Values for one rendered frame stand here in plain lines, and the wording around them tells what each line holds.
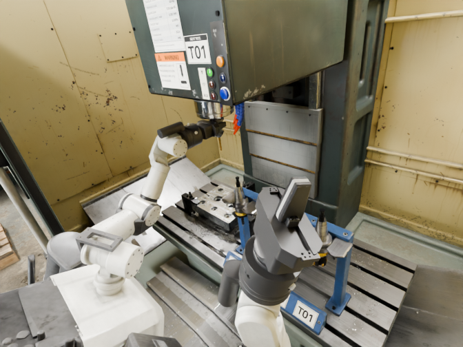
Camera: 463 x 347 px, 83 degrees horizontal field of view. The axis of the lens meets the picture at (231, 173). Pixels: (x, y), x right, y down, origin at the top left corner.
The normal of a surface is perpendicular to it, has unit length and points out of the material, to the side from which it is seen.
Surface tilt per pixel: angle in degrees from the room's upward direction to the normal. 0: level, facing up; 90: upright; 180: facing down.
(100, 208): 24
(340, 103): 90
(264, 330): 94
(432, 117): 90
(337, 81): 90
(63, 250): 30
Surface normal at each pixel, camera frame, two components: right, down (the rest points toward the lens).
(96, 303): 0.16, -0.96
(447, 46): -0.69, 0.43
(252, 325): -0.18, 0.57
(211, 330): -0.03, -0.82
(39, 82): 0.71, 0.27
